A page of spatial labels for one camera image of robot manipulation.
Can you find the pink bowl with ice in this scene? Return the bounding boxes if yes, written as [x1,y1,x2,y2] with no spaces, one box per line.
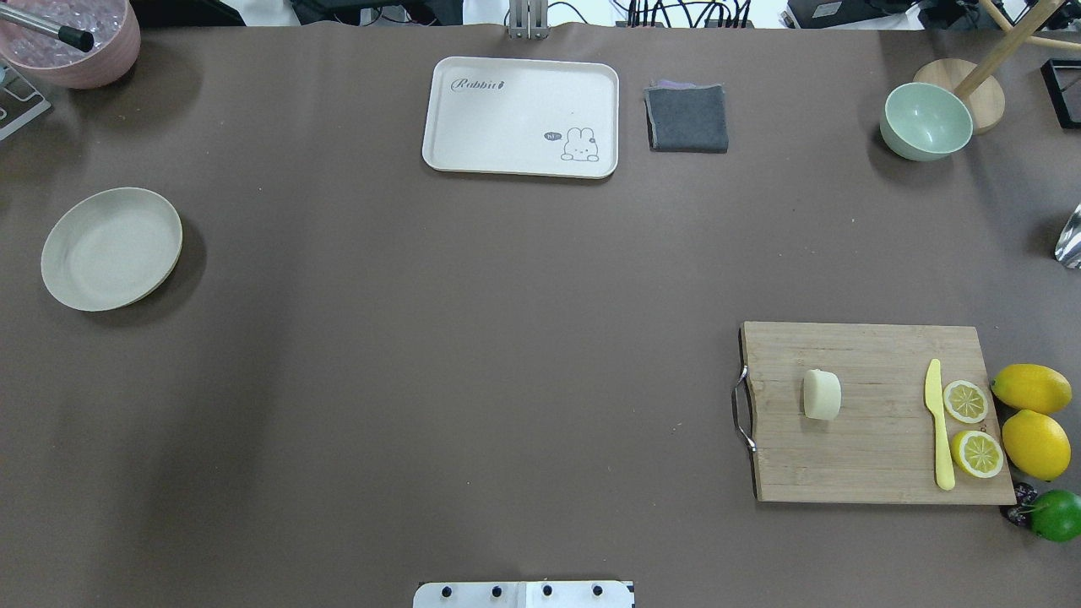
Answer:
[1,1,141,90]

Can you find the whole lemon outer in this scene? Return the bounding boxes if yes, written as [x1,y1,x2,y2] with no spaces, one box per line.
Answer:
[990,364,1073,415]

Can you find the dark grapes beside lime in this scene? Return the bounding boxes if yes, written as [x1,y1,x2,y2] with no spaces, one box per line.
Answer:
[999,481,1039,529]

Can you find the whole lemon near lime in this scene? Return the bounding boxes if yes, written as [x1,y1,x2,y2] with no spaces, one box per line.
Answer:
[1002,410,1071,481]

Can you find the wooden cutting board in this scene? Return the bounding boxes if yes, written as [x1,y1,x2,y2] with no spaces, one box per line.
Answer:
[733,322,1014,505]

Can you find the lower lemon half slice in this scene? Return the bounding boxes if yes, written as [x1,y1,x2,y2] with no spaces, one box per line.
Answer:
[949,429,1005,480]

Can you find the lemon half slice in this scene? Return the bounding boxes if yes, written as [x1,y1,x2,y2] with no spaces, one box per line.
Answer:
[949,429,1005,480]
[942,380,993,424]

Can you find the metal tongs in bowl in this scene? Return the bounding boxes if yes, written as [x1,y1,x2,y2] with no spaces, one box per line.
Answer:
[1,3,95,53]

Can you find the grey folded cloth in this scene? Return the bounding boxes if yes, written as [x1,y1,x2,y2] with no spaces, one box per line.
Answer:
[644,80,729,154]

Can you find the yellow plastic knife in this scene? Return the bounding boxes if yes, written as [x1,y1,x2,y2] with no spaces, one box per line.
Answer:
[923,358,956,491]

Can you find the metal ice scoop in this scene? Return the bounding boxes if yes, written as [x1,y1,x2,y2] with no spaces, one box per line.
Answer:
[1052,204,1081,269]

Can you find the upper lemon half slice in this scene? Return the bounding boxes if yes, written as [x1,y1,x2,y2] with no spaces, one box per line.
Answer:
[942,380,993,424]

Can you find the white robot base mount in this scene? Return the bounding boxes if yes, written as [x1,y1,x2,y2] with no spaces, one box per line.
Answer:
[412,580,636,607]

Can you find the green lime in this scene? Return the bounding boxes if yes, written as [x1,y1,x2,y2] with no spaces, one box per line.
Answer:
[1030,490,1080,542]

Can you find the mint green bowl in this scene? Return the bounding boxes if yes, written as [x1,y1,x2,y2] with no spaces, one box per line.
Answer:
[879,82,975,161]

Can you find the cream rabbit tray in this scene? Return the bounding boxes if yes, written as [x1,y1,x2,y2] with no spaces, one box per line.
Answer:
[421,57,619,179]

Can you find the beige round plate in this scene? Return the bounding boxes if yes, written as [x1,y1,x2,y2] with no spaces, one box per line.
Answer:
[40,187,184,312]

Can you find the wooden cup rack stand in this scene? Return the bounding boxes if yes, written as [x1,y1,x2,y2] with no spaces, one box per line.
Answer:
[915,1,1078,134]

